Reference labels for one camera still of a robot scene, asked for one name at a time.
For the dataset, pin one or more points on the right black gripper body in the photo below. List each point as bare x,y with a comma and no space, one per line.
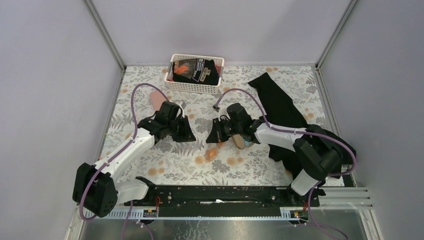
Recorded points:
233,128

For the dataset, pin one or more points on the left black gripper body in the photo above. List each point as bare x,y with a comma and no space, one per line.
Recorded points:
170,125

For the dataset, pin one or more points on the plaid glasses case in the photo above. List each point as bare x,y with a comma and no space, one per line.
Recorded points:
240,142

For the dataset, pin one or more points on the orange lens sunglasses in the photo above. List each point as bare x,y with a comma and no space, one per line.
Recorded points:
212,151

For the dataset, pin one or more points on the blue cleaning cloth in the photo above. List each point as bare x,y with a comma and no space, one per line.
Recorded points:
248,144

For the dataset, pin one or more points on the pink glasses case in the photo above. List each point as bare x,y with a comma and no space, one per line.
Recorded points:
157,98

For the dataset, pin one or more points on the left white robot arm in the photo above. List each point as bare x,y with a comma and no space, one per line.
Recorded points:
96,187

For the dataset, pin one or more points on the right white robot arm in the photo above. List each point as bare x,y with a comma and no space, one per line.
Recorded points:
318,156

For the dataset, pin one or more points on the white plastic basket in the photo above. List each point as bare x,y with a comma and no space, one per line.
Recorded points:
194,88

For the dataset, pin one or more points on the black garment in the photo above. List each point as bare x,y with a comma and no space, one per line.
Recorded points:
280,110

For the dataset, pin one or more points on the black packaged items in basket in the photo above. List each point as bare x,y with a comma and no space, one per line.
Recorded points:
198,71

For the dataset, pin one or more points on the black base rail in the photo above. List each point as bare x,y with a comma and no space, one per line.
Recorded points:
185,201

